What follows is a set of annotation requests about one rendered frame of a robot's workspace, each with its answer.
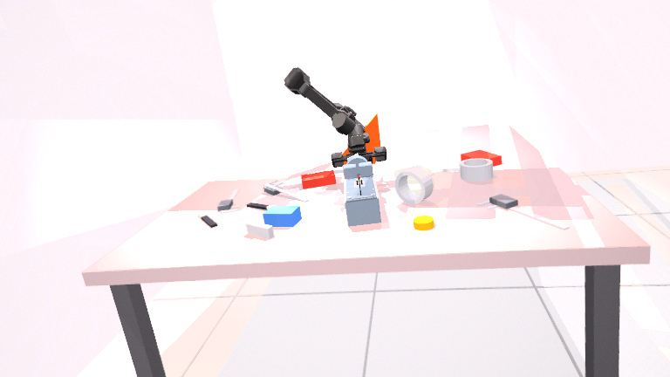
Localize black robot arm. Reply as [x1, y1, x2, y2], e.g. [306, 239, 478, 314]
[284, 67, 370, 153]

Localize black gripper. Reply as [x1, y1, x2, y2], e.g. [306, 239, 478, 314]
[331, 146, 387, 168]

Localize grey hollow cylinder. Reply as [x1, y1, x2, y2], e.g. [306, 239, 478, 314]
[395, 167, 434, 204]
[460, 158, 493, 182]

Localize blue block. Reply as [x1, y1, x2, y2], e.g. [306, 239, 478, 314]
[263, 206, 302, 227]

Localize yellow short cylinder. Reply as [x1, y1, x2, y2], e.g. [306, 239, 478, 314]
[414, 216, 434, 230]

